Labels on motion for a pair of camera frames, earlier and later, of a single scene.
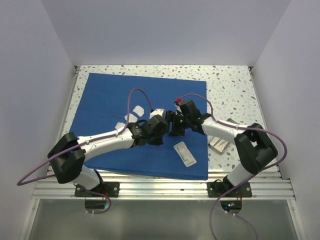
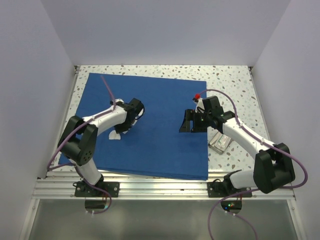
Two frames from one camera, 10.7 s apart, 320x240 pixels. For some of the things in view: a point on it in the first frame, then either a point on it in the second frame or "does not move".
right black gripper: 171,116 -> 189,115
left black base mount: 105,189 does not move
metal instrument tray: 218,145 does not move
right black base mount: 217,189 does not move
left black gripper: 159,141 -> 119,129
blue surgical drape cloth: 111,102 does not move
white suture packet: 185,154 -> 220,141
